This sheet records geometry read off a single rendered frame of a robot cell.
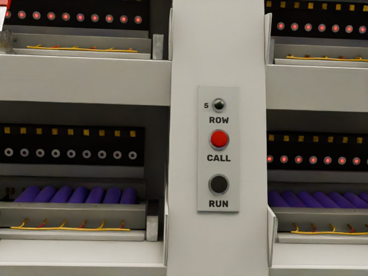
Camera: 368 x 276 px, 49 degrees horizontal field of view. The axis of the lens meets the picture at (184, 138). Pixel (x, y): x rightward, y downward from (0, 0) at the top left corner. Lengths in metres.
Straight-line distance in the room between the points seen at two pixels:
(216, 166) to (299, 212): 0.13
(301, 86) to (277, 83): 0.03
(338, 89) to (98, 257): 0.29
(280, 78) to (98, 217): 0.24
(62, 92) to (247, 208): 0.21
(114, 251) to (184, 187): 0.09
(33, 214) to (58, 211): 0.03
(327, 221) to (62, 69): 0.33
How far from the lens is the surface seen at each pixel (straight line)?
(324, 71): 0.44
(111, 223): 0.45
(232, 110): 0.40
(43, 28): 0.62
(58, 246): 0.43
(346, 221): 0.49
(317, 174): 0.59
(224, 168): 0.39
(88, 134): 0.55
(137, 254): 0.41
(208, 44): 0.42
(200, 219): 0.38
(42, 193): 0.52
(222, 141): 0.39
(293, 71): 0.43
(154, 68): 0.41
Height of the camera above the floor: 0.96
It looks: 10 degrees up
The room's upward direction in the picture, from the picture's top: 1 degrees clockwise
